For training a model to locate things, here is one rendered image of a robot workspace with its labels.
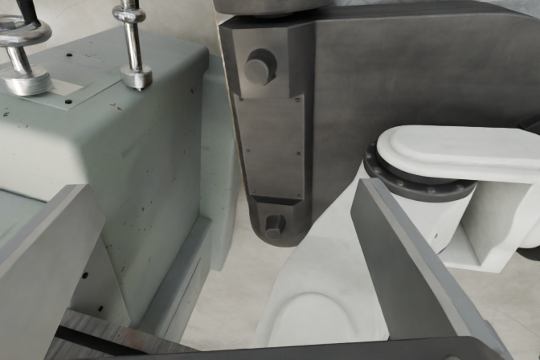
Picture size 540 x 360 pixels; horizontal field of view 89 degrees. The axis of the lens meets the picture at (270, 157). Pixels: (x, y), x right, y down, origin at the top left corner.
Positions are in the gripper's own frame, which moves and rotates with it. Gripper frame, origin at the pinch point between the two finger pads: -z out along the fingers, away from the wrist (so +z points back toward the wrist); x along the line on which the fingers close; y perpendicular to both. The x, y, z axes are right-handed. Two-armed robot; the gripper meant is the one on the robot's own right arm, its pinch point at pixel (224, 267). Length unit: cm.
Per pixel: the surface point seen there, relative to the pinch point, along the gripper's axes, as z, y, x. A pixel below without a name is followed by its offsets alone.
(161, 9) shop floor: -110, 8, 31
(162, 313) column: -44, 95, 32
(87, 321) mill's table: -21, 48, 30
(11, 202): -36, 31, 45
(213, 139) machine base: -85, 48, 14
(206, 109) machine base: -85, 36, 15
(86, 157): -35.5, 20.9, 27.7
